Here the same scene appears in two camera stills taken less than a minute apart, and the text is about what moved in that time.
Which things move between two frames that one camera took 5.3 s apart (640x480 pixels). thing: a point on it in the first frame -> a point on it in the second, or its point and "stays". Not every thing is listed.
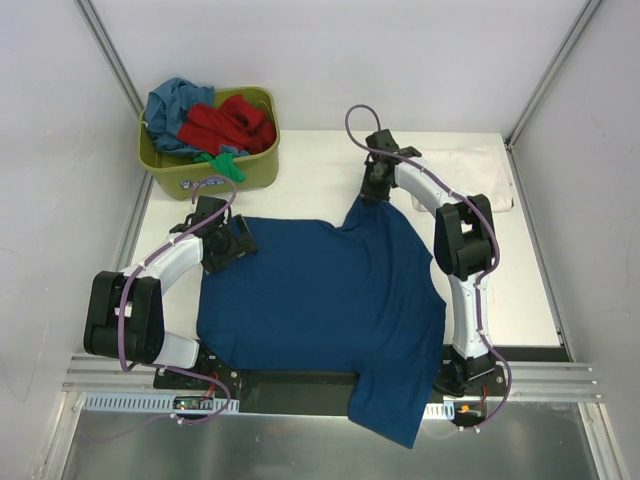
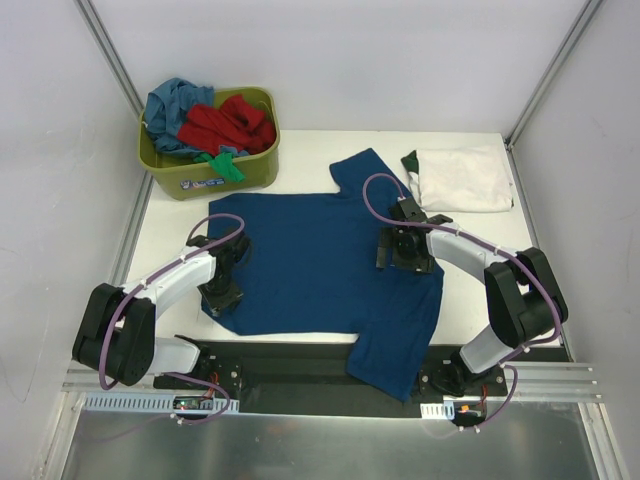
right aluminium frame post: x=586 y=14 stays
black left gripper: x=236 y=245 -> x=222 y=295
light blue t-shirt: x=167 y=109 stays
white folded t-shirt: x=473 y=170 stays
